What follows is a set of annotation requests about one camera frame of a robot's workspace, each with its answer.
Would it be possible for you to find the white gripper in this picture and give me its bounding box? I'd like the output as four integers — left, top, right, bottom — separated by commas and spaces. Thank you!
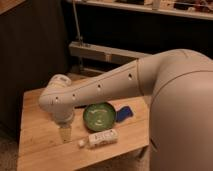
53, 113, 74, 143

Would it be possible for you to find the white plastic bottle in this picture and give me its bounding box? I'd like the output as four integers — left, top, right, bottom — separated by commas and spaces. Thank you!
78, 129, 118, 148

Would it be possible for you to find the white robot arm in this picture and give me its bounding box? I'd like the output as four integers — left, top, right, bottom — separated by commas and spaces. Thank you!
39, 49, 213, 171

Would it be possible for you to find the wooden table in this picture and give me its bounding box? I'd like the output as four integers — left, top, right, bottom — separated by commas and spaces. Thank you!
17, 89, 149, 171

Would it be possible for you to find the green bowl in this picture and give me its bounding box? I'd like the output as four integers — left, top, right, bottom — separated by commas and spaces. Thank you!
83, 102, 116, 132

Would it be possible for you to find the blue sponge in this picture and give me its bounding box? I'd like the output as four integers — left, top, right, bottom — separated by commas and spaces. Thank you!
116, 106, 133, 122

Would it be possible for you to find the white shelf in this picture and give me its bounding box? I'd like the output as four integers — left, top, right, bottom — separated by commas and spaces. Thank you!
65, 0, 213, 21

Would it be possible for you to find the grey metal rail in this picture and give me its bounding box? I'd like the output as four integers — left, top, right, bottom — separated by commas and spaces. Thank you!
69, 41, 147, 64

